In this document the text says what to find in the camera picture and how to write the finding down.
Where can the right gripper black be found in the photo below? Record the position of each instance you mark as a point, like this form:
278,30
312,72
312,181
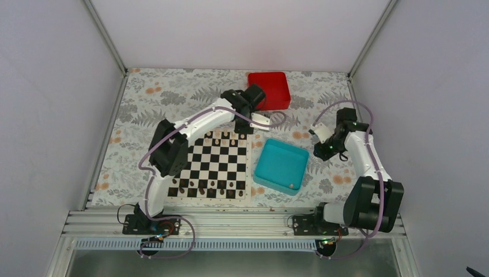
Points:
324,155

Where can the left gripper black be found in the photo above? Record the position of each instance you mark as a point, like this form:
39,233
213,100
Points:
238,129

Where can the teal tray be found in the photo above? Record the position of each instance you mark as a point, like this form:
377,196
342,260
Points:
279,165

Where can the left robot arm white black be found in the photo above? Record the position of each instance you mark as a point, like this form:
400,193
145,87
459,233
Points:
167,153

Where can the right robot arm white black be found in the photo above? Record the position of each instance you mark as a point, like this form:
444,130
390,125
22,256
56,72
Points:
375,198

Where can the dark chess pieces row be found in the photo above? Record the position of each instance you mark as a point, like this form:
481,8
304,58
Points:
207,189

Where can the black white chessboard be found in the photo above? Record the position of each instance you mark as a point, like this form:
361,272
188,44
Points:
223,162

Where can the floral patterned mat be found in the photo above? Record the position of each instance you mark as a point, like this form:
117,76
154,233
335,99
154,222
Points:
152,95

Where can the red square box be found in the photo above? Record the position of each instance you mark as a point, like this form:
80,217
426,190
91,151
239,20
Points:
275,87

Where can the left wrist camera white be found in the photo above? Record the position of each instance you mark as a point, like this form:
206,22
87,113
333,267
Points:
260,121

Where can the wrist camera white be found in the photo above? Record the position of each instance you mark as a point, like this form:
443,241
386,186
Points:
322,132
260,121

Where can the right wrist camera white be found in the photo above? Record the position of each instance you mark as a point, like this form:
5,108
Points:
322,132

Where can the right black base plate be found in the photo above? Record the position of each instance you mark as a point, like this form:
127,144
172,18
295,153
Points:
307,225

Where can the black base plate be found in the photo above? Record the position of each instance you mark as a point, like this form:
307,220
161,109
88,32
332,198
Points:
135,225
307,225

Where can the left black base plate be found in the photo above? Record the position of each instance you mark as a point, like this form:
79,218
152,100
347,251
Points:
135,225

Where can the aluminium rail frame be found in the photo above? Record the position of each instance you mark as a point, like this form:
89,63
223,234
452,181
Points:
258,223

